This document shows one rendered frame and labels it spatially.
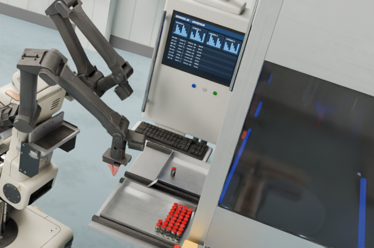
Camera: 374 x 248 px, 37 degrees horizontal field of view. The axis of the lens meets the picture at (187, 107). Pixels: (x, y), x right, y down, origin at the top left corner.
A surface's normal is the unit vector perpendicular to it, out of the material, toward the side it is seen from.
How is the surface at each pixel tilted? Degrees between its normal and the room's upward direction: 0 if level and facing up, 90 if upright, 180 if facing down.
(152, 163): 0
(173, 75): 90
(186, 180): 0
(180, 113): 90
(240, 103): 90
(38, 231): 0
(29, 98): 115
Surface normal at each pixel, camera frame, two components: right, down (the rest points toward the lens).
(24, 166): -0.44, 0.36
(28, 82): -0.14, 0.80
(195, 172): 0.22, -0.84
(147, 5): -0.20, 0.45
